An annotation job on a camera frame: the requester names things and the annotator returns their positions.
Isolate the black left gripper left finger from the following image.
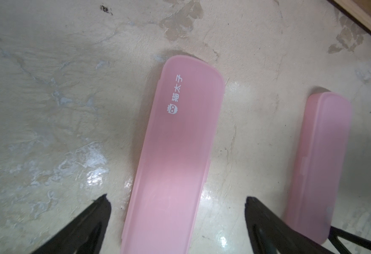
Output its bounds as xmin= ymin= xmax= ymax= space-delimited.
xmin=33 ymin=194 xmax=111 ymax=254

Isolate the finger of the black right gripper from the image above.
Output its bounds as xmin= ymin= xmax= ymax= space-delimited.
xmin=328 ymin=226 xmax=371 ymax=254

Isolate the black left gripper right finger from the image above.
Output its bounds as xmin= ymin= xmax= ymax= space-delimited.
xmin=245 ymin=196 xmax=331 ymax=254

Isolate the pink pencil case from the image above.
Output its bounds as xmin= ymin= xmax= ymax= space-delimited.
xmin=120 ymin=55 xmax=225 ymax=254
xmin=284 ymin=92 xmax=352 ymax=244

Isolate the wooden three-tier shelf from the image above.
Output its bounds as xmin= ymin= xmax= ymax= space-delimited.
xmin=329 ymin=0 xmax=371 ymax=35

